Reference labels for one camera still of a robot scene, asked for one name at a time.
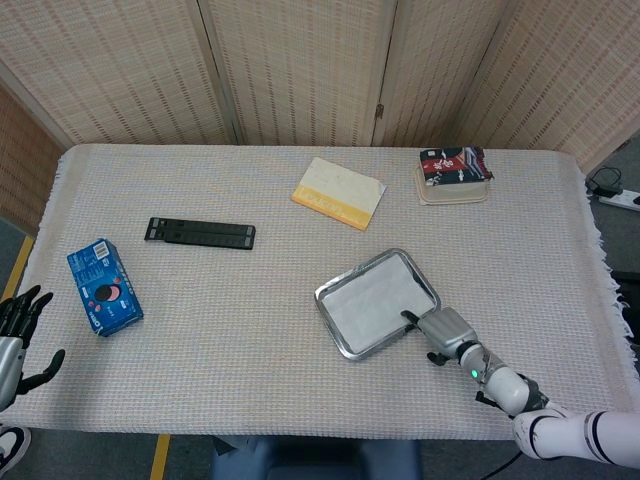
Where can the black folded stand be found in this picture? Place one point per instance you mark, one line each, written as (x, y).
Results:
(200, 233)

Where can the metal screen hinge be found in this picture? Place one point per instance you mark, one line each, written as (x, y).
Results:
(380, 111)

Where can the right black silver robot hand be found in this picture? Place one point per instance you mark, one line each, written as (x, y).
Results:
(445, 332)

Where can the blue Oreo cookie box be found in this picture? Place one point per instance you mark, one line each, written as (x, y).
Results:
(102, 287)

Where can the white power strip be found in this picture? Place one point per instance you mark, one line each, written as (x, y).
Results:
(622, 200)

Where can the metal tray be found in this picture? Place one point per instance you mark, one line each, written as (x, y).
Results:
(330, 332)

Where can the beige plastic container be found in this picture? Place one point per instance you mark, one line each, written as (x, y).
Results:
(452, 194)

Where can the woven folding screen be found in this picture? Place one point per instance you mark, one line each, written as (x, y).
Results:
(300, 65)

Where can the translucent white sheet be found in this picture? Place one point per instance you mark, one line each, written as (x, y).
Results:
(370, 305)

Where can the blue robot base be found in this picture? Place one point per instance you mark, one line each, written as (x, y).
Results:
(315, 460)

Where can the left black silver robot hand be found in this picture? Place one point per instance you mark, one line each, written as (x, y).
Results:
(10, 350)

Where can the yellow and white book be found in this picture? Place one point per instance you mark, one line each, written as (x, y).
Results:
(340, 190)

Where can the white woven tablecloth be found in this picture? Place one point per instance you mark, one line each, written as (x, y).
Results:
(225, 360)

